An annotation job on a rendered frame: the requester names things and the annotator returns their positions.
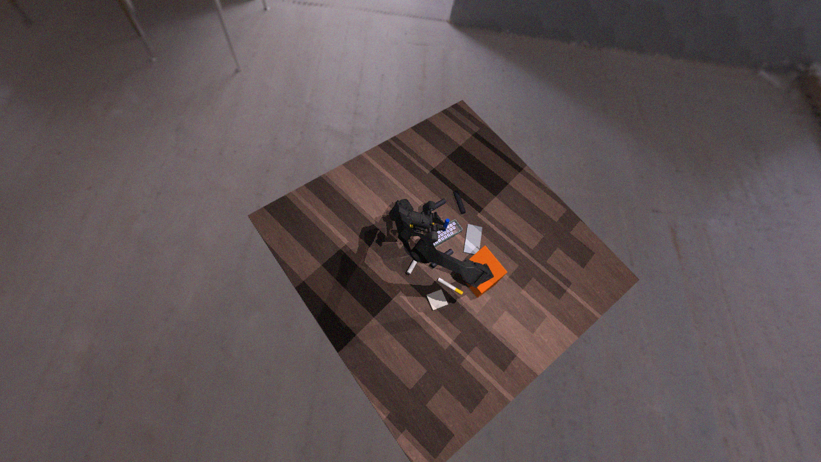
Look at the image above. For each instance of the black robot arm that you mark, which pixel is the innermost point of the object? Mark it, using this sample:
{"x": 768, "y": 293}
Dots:
{"x": 424, "y": 251}

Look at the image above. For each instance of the black cylinder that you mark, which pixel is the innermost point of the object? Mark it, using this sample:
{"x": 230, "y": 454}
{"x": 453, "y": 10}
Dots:
{"x": 439, "y": 203}
{"x": 449, "y": 252}
{"x": 459, "y": 202}

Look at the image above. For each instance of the small grey keyboard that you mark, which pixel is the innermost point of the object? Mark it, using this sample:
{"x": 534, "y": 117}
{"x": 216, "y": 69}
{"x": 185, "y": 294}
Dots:
{"x": 452, "y": 229}

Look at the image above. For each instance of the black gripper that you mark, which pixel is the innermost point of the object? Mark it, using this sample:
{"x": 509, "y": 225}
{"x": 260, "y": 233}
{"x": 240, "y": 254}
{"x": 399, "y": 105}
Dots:
{"x": 427, "y": 219}

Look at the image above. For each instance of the white and yellow marker pen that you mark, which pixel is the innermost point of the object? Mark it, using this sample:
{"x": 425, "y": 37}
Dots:
{"x": 450, "y": 286}

